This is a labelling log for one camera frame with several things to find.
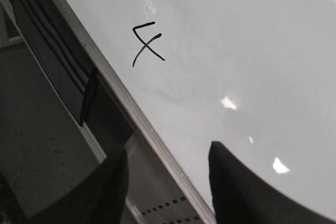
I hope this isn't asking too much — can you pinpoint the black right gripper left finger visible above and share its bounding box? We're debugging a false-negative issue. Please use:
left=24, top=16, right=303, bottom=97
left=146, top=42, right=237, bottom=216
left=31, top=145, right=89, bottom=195
left=26, top=148, right=129, bottom=223

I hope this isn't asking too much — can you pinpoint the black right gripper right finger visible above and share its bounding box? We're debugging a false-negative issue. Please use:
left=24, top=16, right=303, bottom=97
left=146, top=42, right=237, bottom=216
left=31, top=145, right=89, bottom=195
left=208, top=141, right=333, bottom=223

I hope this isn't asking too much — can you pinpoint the white perforated metal rack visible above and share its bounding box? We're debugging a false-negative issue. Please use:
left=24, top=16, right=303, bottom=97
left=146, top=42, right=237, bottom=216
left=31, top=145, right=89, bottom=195
left=125, top=127, right=216, bottom=223

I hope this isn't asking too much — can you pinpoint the white whiteboard with aluminium frame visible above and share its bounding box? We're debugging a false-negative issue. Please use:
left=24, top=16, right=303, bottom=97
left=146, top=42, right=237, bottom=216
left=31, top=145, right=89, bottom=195
left=60, top=0, right=335, bottom=223

